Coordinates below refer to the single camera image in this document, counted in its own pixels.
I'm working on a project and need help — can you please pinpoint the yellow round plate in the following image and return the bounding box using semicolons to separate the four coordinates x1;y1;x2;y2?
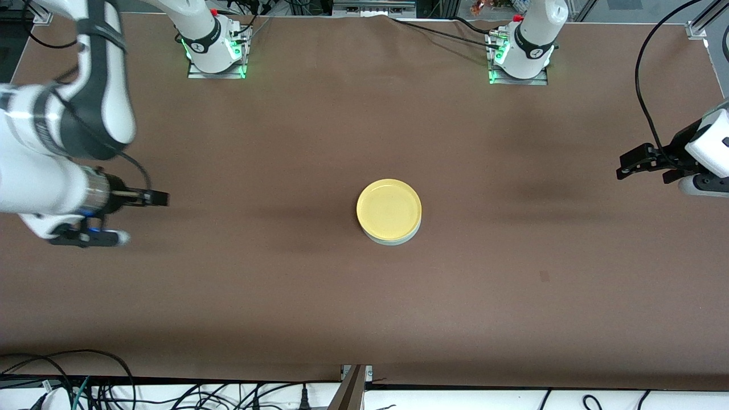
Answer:
356;178;423;240

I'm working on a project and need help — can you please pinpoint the pale green round plate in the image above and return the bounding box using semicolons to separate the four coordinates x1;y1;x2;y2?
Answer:
359;219;423;247

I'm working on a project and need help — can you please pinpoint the aluminium corner profile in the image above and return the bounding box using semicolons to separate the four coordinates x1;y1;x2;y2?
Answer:
686;0;729;41

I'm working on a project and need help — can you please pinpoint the brown table cover sheet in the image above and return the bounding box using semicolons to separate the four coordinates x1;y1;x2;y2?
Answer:
0;10;729;382

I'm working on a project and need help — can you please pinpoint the aluminium profile bar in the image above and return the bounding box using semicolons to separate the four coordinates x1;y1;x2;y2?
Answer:
327;364;374;410

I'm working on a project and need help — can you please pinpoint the white lower shelf board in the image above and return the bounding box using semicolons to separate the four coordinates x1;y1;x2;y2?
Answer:
0;380;729;410

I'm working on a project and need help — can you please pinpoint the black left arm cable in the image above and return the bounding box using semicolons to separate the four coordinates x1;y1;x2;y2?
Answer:
634;0;705;167

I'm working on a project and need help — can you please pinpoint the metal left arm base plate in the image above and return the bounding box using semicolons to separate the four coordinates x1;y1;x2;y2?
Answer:
487;31;549;87

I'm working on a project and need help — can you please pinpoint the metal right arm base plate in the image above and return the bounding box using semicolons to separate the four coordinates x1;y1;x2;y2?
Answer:
187;26;247;80

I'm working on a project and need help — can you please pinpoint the black looped cable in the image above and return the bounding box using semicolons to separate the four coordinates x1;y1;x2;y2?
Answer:
0;349;136;410

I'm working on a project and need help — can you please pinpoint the teal cable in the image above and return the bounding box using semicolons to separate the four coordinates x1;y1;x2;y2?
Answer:
71;376;92;410

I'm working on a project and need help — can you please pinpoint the black cable across table edge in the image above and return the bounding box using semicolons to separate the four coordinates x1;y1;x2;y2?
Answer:
390;16;499;50

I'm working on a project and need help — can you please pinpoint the silver metal frame piece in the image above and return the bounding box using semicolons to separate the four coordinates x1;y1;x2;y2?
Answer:
333;0;417;18

